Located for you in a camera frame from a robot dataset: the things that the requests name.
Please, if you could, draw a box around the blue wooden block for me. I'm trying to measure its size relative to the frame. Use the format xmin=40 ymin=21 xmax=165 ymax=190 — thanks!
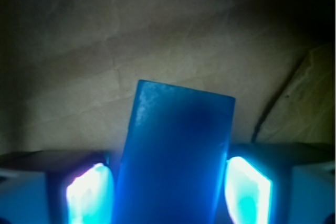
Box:
xmin=112 ymin=80 xmax=235 ymax=223

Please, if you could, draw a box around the brown paper bag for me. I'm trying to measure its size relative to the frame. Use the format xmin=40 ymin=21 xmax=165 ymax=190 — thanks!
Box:
xmin=1 ymin=0 xmax=335 ymax=153

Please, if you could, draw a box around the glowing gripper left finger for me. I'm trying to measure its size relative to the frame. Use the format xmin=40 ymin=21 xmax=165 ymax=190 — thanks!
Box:
xmin=1 ymin=150 xmax=114 ymax=223

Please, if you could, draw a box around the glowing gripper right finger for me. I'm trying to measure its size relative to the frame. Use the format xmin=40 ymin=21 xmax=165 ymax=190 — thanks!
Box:
xmin=224 ymin=143 xmax=335 ymax=223

